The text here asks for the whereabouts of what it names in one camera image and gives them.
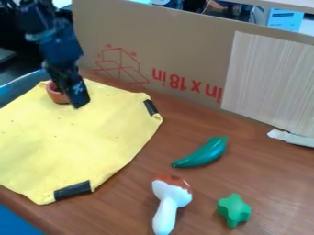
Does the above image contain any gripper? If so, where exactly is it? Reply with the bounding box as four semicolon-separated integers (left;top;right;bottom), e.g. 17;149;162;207
38;33;93;110

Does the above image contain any yellow cloth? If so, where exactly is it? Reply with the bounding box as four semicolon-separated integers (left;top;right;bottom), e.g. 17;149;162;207
0;78;165;206

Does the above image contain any orange toy cup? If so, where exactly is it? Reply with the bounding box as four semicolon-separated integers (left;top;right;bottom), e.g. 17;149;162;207
45;79;72;105

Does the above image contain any cardboard box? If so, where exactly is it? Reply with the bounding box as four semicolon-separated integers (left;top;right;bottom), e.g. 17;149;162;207
70;0;314;129

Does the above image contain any green toy pepper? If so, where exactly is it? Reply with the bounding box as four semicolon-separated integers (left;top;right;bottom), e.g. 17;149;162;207
169;135;230;169

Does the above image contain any white toy mushroom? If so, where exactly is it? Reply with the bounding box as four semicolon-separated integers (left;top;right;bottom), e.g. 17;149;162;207
151;173;195;235

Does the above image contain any light wooden board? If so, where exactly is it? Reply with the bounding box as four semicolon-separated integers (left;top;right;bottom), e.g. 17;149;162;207
219;30;314;138

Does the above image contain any green toy star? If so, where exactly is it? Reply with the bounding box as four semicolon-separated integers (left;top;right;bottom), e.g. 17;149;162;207
216;192;253;229

